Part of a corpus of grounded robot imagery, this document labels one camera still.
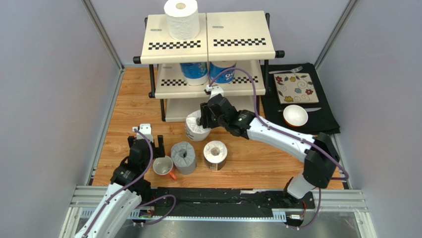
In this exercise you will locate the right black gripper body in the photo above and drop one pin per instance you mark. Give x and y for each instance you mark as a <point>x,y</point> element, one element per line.
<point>205,114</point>

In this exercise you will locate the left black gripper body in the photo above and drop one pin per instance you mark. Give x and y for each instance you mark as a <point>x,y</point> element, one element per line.
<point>155,150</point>

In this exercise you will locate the grey toilet roll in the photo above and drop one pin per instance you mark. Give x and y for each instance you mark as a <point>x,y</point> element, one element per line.
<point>183,156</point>

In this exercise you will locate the blue label roll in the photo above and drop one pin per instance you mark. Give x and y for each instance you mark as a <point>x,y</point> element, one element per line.
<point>221,71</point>

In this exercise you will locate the blue plastic roll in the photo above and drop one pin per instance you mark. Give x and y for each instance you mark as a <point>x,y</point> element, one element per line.
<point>195,73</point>

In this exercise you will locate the brown toilet roll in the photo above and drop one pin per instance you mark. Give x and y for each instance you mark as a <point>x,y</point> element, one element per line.
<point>215,154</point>

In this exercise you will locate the plain white toilet roll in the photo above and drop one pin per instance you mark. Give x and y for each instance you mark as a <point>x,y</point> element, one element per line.
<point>183,19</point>

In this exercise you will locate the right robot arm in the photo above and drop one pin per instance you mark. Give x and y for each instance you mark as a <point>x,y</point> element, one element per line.
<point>318,154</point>

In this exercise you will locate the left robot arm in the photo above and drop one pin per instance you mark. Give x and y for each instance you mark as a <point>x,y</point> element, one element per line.
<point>127,189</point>

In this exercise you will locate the cream three-tier checkered shelf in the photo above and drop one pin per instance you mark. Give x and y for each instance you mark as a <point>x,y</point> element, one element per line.
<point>243,37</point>

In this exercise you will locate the white bowl orange outside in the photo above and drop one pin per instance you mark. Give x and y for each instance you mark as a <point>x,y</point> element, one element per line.
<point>295,116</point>

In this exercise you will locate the square floral ceramic plate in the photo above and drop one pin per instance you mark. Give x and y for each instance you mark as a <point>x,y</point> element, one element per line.
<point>295,88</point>

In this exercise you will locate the silver fork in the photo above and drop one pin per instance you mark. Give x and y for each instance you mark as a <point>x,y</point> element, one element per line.
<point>294,70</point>

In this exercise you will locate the silver table knife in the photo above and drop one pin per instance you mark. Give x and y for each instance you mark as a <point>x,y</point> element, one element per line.
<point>307,109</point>

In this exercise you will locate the black cloth placemat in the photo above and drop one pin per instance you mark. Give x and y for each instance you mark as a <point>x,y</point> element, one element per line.
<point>322,120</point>

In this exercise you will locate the white mug orange handle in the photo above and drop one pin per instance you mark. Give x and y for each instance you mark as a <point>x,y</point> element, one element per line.
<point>164,166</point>

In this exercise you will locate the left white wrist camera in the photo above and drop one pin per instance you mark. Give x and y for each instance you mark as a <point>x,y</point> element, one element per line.
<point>143,131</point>

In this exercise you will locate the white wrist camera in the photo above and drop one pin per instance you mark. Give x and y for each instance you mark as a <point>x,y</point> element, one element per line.
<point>143,131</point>
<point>214,90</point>

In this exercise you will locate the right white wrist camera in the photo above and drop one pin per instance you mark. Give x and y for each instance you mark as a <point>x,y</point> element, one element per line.
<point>214,90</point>

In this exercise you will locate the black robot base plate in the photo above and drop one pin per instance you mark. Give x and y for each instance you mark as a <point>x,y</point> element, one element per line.
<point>223,202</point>

